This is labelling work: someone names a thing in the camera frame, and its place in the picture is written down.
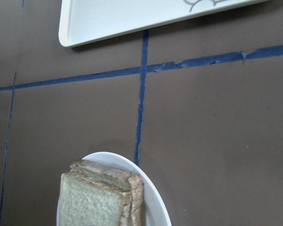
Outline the toast with fried egg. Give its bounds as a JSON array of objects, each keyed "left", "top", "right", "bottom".
[{"left": 70, "top": 160, "right": 144, "bottom": 226}]

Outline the bread slice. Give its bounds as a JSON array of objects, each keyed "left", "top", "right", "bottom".
[{"left": 58, "top": 172, "right": 132, "bottom": 226}]

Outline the cream bear tray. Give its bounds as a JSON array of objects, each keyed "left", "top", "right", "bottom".
[{"left": 58, "top": 0, "right": 259, "bottom": 48}]

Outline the white round plate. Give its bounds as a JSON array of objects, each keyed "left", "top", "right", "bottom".
[{"left": 57, "top": 152, "right": 171, "bottom": 226}]

